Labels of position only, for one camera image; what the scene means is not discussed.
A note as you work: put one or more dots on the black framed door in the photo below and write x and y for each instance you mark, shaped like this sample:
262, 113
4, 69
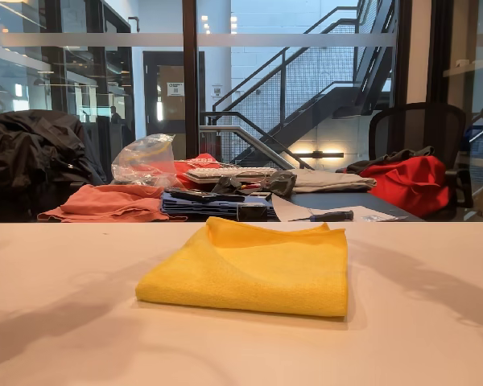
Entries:
173, 116

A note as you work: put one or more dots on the dark desk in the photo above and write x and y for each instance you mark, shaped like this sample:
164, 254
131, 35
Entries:
338, 199

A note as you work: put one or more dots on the glowing wall light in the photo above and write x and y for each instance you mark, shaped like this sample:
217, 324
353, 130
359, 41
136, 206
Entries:
320, 154

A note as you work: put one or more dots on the yellow microfiber towel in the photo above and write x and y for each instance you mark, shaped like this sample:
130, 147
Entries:
273, 277

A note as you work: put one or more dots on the dark grey garment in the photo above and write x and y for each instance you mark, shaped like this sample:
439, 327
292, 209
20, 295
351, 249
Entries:
386, 158

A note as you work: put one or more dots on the orange folded shirt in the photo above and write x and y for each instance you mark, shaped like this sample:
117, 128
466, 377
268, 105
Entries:
112, 205

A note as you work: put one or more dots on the black jacket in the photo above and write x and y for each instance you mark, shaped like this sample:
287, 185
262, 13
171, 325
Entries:
32, 153

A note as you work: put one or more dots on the beige folded cloth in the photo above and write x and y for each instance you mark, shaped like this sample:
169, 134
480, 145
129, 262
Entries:
330, 181

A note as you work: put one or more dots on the black metal staircase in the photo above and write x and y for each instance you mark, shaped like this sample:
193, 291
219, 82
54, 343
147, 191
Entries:
346, 100

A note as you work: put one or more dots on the distant person silhouette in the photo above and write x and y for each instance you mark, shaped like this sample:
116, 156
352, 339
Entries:
115, 114

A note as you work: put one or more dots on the blue black screwdriver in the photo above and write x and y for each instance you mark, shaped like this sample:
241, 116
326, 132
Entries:
334, 215

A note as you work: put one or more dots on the small red packet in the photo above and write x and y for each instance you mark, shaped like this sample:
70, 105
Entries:
251, 186

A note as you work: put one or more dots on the white computer keyboard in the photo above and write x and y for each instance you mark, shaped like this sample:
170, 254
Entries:
225, 173

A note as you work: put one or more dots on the white lined paper sheet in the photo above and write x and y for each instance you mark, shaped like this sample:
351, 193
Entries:
298, 211

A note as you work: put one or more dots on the red printed shirt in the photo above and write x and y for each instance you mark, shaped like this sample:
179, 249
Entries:
201, 163

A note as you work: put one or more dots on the red fabric bag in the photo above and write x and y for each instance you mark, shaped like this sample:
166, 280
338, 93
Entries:
410, 189

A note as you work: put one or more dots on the grey crumpled plastic bag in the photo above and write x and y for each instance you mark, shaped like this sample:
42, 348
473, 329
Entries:
281, 183
225, 185

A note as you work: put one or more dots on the black keypad phone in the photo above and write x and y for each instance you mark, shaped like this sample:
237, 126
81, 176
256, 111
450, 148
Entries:
229, 198
189, 194

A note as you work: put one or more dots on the blue plastic folder stack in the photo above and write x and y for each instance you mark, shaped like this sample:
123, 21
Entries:
201, 209

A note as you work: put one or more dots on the small black box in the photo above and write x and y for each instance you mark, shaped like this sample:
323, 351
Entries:
251, 213

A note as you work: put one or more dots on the black mesh office chair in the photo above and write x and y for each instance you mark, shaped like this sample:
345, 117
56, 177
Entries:
418, 128

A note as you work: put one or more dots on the clear plastic bag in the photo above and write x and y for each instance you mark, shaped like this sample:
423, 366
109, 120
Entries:
145, 161

